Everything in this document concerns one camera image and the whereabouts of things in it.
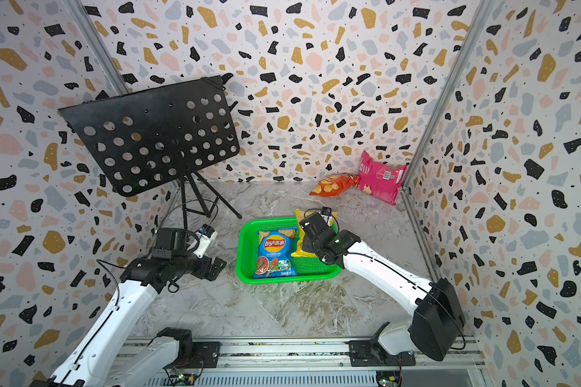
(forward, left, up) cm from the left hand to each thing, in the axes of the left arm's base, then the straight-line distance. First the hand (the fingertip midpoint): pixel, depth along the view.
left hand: (214, 257), depth 78 cm
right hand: (+6, -31, 0) cm, 32 cm away
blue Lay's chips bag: (+6, -19, -9) cm, 22 cm away
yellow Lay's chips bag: (+17, -28, -1) cm, 33 cm away
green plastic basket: (+11, -7, -11) cm, 17 cm away
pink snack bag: (+38, -64, -4) cm, 75 cm away
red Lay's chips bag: (+37, -43, -5) cm, 57 cm away
